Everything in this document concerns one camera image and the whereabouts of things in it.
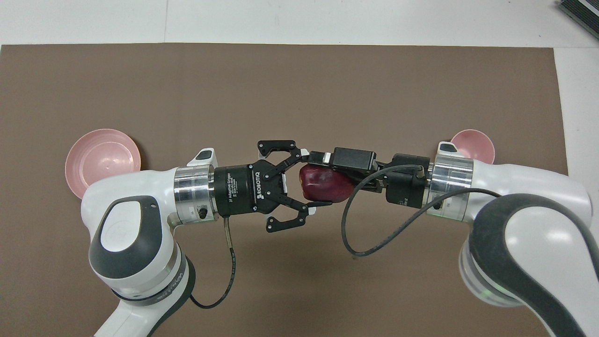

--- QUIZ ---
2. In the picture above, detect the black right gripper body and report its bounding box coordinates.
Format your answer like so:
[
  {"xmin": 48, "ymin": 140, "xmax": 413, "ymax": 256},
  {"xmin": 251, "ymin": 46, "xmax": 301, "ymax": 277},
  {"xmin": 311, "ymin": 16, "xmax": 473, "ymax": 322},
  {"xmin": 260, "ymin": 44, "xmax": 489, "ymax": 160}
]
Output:
[{"xmin": 385, "ymin": 154, "xmax": 431, "ymax": 209}]

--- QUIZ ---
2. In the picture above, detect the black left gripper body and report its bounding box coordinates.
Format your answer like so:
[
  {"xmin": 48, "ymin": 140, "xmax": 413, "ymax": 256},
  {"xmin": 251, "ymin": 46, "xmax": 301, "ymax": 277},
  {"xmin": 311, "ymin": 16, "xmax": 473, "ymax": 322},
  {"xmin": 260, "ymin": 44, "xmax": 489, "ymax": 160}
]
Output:
[{"xmin": 214, "ymin": 159, "xmax": 289, "ymax": 219}]

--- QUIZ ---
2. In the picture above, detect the dark red apple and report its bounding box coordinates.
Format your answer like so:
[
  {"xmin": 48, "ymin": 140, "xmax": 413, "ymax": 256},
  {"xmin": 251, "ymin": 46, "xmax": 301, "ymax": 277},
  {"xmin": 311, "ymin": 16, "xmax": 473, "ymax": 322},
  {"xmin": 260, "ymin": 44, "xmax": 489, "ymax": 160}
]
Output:
[{"xmin": 299, "ymin": 164, "xmax": 356, "ymax": 203}]

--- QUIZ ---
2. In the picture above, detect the pink bowl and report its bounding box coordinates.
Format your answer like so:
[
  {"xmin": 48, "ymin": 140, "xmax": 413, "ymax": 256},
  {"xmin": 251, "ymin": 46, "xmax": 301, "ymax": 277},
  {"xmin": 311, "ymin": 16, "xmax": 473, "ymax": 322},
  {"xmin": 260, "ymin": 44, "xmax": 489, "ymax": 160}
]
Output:
[{"xmin": 450, "ymin": 129, "xmax": 495, "ymax": 164}]

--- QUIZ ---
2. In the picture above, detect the pink plate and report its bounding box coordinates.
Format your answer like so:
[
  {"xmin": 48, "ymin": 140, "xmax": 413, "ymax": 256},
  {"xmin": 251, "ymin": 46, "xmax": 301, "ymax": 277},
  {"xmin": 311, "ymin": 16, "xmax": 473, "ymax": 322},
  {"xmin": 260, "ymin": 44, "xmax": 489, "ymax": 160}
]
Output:
[{"xmin": 65, "ymin": 129, "xmax": 142, "ymax": 199}]

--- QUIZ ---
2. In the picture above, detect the brown table mat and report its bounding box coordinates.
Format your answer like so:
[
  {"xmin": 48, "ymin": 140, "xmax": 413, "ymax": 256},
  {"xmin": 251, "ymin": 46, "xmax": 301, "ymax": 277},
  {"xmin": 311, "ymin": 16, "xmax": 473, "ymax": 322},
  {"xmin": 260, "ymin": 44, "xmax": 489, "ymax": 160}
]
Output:
[{"xmin": 0, "ymin": 43, "xmax": 569, "ymax": 337}]

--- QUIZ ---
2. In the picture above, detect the dark ribbed device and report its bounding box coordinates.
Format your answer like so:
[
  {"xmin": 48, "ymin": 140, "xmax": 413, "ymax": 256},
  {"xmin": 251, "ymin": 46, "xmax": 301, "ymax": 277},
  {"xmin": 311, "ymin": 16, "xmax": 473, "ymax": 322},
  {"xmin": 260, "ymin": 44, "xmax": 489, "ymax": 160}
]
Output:
[{"xmin": 557, "ymin": 0, "xmax": 599, "ymax": 40}]

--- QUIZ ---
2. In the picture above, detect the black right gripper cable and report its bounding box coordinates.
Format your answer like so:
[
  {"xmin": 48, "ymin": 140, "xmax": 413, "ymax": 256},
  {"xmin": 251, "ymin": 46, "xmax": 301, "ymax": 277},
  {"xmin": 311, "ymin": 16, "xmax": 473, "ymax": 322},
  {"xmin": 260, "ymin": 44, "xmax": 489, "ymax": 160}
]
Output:
[{"xmin": 342, "ymin": 164, "xmax": 502, "ymax": 257}]

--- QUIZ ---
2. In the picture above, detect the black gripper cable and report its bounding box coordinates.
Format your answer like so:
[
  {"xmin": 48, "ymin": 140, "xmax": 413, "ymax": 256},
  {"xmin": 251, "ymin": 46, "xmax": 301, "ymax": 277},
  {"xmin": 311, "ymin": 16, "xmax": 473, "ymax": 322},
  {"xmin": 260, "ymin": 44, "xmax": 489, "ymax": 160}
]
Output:
[
  {"xmin": 342, "ymin": 164, "xmax": 502, "ymax": 257},
  {"xmin": 190, "ymin": 218, "xmax": 237, "ymax": 309}
]

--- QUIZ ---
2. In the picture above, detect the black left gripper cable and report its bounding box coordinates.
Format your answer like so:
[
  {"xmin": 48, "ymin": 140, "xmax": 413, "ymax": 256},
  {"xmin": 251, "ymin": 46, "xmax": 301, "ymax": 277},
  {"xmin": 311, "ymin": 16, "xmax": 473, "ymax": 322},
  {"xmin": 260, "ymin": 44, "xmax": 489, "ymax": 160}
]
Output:
[{"xmin": 190, "ymin": 218, "xmax": 237, "ymax": 309}]

